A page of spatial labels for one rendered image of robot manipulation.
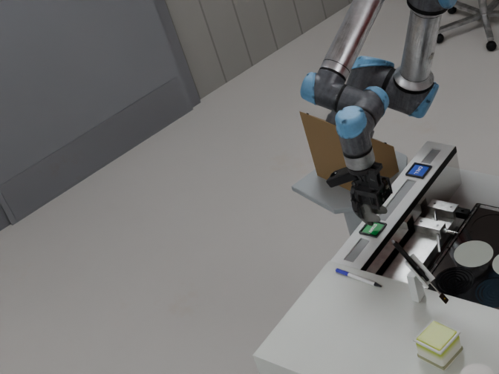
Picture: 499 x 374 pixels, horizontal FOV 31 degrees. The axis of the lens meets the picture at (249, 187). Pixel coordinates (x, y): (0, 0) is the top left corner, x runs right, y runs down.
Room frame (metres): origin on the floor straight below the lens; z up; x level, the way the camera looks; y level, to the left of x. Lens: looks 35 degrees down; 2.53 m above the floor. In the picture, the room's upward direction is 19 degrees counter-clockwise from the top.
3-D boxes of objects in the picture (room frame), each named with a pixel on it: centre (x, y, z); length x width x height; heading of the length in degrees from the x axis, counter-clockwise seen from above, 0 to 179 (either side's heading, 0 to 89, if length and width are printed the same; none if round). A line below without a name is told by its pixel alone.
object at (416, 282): (1.52, -0.31, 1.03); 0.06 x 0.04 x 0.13; 42
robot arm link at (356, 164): (1.82, -0.29, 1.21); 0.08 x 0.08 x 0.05
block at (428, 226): (1.84, -0.43, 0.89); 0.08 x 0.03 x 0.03; 42
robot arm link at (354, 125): (1.82, -0.29, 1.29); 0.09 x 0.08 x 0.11; 139
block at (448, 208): (1.89, -0.49, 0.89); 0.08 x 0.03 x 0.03; 42
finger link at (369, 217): (1.81, -0.28, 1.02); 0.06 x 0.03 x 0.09; 42
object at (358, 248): (1.92, -0.37, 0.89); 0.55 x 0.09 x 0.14; 132
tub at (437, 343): (1.34, -0.28, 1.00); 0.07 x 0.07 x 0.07; 33
